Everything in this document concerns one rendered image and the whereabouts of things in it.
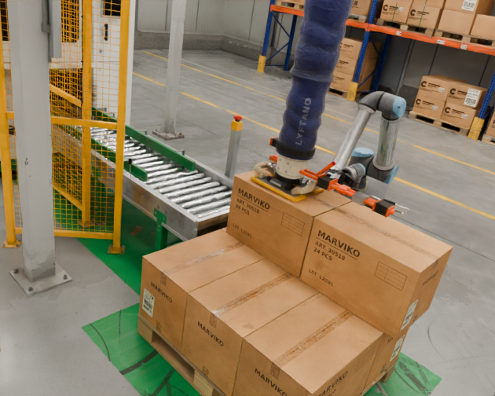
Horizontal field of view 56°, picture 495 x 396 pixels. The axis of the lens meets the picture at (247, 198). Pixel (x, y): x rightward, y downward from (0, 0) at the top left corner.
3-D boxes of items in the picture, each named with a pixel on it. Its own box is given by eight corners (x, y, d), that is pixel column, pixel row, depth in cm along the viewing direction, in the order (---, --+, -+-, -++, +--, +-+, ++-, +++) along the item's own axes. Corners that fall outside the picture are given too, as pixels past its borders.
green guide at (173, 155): (91, 115, 468) (91, 106, 464) (100, 114, 475) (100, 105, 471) (192, 171, 374) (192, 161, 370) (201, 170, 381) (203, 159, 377)
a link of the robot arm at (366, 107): (366, 82, 284) (316, 181, 287) (384, 89, 278) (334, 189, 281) (369, 89, 294) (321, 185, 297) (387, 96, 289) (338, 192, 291)
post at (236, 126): (216, 229, 408) (231, 120, 366) (221, 227, 412) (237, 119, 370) (221, 232, 404) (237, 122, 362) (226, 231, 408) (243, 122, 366)
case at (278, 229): (225, 232, 295) (234, 174, 279) (266, 217, 323) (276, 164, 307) (298, 278, 260) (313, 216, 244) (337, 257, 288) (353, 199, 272)
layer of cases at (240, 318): (138, 313, 274) (142, 255, 257) (253, 262, 343) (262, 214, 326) (292, 458, 204) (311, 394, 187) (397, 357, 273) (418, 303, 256)
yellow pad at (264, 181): (250, 179, 273) (251, 171, 271) (260, 176, 280) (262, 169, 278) (295, 203, 254) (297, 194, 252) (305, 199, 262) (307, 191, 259)
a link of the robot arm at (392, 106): (375, 166, 342) (386, 86, 283) (398, 175, 334) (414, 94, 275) (366, 180, 335) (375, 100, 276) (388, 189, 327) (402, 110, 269)
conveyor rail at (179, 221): (35, 135, 435) (34, 115, 427) (41, 134, 438) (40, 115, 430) (192, 247, 299) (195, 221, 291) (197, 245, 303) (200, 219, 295)
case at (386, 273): (299, 279, 260) (314, 217, 243) (338, 258, 288) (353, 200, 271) (395, 340, 225) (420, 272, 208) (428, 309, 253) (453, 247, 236)
